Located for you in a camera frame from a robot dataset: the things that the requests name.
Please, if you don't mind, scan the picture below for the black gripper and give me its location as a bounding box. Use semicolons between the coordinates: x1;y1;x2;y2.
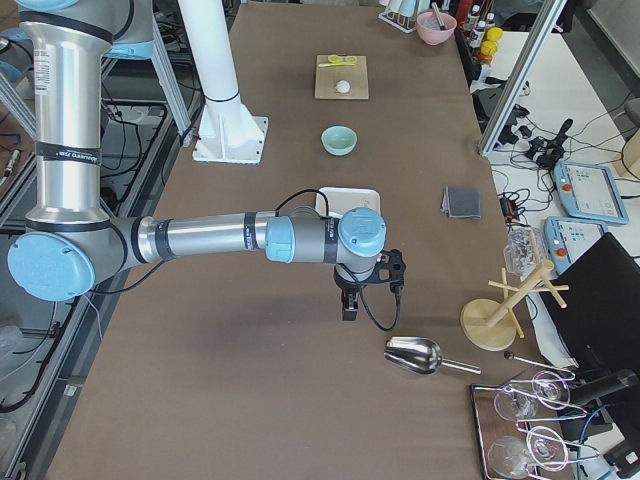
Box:
334;264;376;321

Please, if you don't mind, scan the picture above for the white steamed bun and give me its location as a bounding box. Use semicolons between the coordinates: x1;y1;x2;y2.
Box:
334;80;351;94

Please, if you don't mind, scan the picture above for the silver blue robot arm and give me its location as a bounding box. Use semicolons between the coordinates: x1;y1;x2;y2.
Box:
7;1;397;320

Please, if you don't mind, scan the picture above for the light green bowl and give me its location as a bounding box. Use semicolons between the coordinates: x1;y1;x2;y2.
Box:
321;125;358;156

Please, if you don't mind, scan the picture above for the pink bowl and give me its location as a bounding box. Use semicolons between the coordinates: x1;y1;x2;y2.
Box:
416;11;457;45

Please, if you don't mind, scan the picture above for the metal scoop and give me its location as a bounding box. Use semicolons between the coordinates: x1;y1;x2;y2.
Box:
384;336;481;375

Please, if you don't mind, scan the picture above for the wooden mug tree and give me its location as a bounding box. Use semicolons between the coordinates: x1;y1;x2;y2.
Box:
460;232;569;351

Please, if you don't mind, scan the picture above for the grey folded cloth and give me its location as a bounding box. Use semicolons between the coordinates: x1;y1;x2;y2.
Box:
441;186;481;220

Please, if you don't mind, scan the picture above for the clear glass container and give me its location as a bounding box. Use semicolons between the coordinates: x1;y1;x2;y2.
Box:
503;227;548;277

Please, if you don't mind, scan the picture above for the wine glass rack tray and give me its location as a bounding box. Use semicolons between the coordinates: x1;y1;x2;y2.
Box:
470;370;599;479

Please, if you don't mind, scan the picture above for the wooden cutting board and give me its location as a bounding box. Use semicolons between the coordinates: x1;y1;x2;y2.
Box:
314;54;369;100

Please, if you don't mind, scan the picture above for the lower blue teach pendant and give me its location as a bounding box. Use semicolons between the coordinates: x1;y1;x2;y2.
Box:
544;216;608;274

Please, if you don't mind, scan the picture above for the blue teach pendant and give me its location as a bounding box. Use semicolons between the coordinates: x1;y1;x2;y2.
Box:
544;216;608;274
553;161;629;225

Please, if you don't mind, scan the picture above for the black monitor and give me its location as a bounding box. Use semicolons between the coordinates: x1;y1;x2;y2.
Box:
541;233;639;372

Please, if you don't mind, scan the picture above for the upper blue teach pendant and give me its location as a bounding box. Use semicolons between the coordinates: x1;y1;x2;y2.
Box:
553;161;629;225

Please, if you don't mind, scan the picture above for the yellow lemon toy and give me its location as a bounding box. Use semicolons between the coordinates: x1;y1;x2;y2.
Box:
484;27;503;42

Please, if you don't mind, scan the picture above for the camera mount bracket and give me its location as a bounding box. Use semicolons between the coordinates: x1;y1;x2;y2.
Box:
368;249;406;290

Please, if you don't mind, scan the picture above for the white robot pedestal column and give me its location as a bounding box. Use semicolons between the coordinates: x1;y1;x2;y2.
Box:
179;0;268;165

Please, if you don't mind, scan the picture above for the aluminium frame post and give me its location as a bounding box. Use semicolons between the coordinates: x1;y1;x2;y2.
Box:
478;0;566;158

